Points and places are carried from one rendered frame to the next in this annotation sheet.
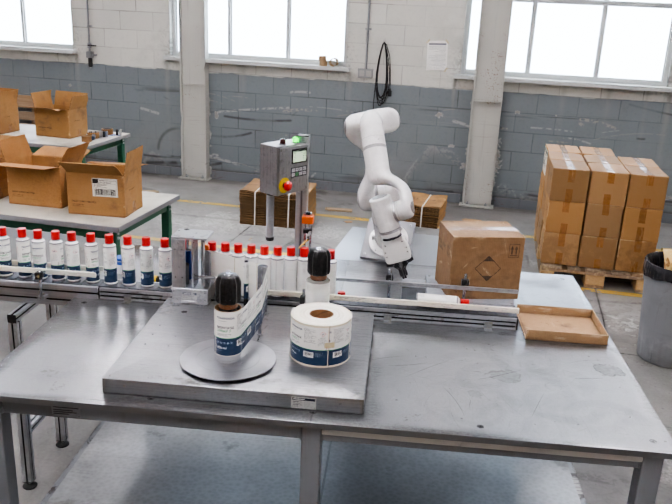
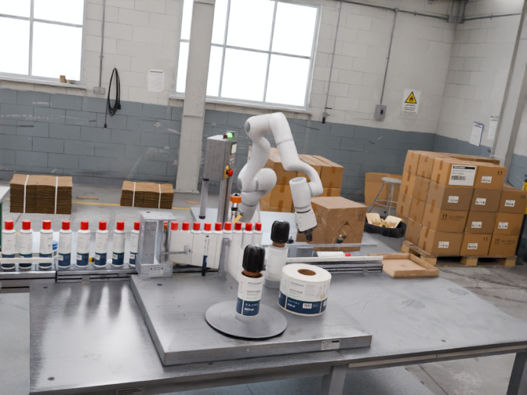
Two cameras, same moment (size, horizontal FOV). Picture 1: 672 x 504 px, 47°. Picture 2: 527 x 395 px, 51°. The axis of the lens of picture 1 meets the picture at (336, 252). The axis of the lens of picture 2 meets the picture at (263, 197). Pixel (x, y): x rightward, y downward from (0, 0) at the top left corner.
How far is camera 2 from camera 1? 137 cm
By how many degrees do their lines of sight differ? 28
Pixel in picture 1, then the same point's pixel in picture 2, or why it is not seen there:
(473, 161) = (183, 158)
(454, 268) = (326, 231)
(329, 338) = (323, 291)
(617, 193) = not seen: hidden behind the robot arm
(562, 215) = (280, 194)
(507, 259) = (356, 222)
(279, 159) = (227, 150)
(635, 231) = not seen: hidden behind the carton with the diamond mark
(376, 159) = (292, 151)
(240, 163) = not seen: outside the picture
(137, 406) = (208, 372)
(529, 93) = (222, 110)
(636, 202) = (325, 184)
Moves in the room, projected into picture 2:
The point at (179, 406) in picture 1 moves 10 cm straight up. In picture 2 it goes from (241, 365) to (244, 338)
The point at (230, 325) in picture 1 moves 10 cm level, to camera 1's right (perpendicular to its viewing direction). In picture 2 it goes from (259, 289) to (282, 287)
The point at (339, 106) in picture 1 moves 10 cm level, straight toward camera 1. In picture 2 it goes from (77, 115) to (78, 117)
